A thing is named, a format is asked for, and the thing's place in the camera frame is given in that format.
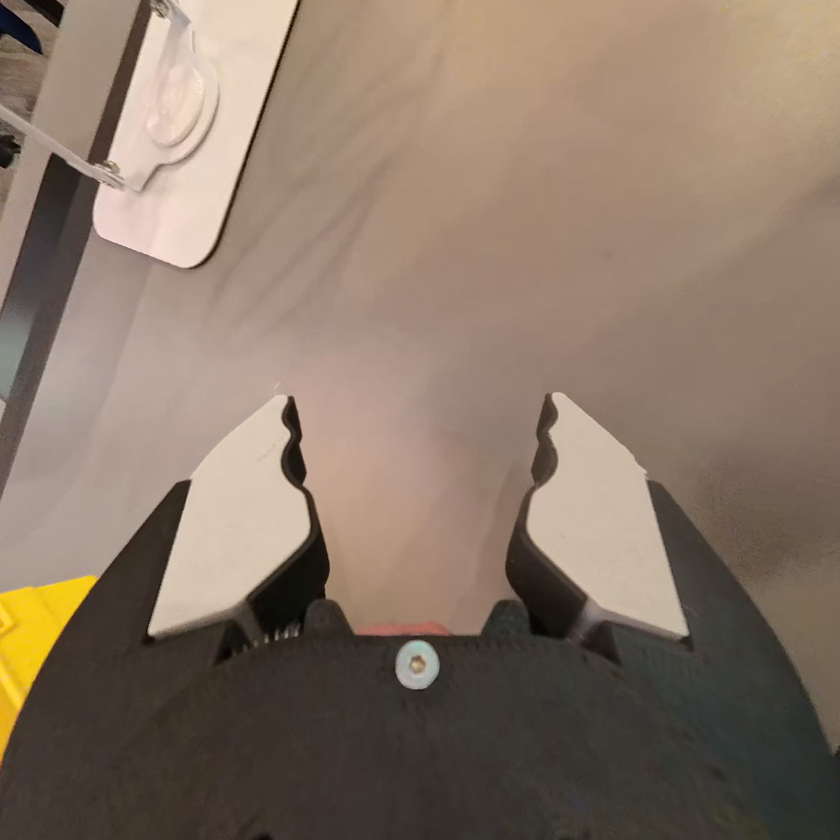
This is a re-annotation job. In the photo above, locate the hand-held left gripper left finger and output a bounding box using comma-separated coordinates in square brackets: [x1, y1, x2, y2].
[146, 395, 329, 641]

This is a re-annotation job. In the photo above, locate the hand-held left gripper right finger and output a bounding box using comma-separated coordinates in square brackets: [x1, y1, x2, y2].
[505, 392, 691, 648]

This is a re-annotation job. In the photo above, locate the yellow plastic bin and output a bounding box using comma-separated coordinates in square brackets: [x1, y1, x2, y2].
[0, 575, 99, 752]

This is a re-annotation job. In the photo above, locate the white monitor stand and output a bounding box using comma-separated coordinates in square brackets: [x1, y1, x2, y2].
[0, 0, 301, 270]

